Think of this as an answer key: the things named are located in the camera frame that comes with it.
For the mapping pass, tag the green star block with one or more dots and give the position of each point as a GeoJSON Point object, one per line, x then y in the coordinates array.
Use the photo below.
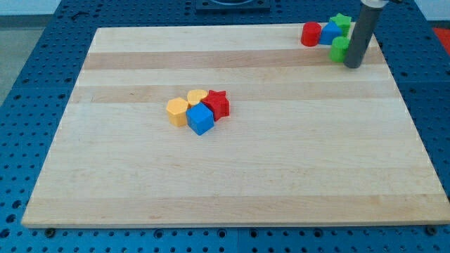
{"type": "Point", "coordinates": [343, 22]}

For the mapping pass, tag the red cylinder block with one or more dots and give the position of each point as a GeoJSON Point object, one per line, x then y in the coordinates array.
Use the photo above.
{"type": "Point", "coordinates": [311, 33]}

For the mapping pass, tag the green cylinder block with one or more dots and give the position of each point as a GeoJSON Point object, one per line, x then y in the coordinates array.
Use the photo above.
{"type": "Point", "coordinates": [338, 50]}

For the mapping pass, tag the blue cube block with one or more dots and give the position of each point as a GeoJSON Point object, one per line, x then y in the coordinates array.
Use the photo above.
{"type": "Point", "coordinates": [200, 118]}

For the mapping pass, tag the red star block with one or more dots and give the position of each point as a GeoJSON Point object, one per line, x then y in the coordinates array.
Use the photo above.
{"type": "Point", "coordinates": [218, 103]}

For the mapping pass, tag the blue pentagon block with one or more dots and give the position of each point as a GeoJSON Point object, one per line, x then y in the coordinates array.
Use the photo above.
{"type": "Point", "coordinates": [329, 32]}

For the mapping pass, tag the yellow hexagon block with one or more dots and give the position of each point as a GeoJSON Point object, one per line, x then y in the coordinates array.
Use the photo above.
{"type": "Point", "coordinates": [176, 111]}

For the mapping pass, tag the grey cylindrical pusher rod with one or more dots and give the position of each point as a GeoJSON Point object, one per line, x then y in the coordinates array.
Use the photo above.
{"type": "Point", "coordinates": [363, 31]}

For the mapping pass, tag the yellow heart block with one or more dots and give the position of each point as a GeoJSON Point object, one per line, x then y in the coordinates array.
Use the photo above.
{"type": "Point", "coordinates": [196, 96]}

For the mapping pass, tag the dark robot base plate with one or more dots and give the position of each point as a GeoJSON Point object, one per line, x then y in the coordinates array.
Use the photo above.
{"type": "Point", "coordinates": [232, 5]}

